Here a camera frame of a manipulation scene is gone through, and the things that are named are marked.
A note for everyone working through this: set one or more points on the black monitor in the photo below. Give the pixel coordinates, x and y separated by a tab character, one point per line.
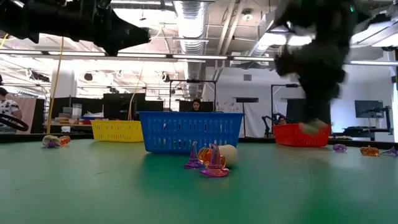
124	105
369	109

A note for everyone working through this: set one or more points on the clear plastic jar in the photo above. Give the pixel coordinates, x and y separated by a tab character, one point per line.
76	110

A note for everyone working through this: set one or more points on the red plastic basket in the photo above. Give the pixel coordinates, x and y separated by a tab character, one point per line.
289	137

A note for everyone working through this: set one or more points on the white backdrop sheet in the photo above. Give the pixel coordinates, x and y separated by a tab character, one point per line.
258	124

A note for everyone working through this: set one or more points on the green table mat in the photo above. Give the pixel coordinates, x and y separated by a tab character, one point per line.
93	186

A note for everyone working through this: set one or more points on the silver ventilation duct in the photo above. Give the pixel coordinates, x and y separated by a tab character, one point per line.
191	31

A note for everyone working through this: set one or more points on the black panel lamp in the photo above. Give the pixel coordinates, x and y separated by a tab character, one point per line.
247	99

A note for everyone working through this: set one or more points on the person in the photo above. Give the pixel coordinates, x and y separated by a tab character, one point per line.
196	105
282	120
9	109

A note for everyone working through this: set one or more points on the yellow plastic basket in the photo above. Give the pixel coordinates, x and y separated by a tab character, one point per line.
115	130

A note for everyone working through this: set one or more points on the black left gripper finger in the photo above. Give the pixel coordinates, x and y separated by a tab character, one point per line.
124	34

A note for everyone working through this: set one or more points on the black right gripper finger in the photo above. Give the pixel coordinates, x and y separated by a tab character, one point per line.
317	110

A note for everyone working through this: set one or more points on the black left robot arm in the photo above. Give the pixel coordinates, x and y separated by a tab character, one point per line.
37	18

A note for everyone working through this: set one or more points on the purple plastic witch hat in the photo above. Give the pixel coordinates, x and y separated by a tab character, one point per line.
215	165
339	147
53	145
193	157
390	152

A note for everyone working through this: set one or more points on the blue plastic basket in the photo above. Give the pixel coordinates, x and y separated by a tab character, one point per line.
186	133

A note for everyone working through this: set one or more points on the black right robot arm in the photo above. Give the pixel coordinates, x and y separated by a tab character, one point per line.
326	18

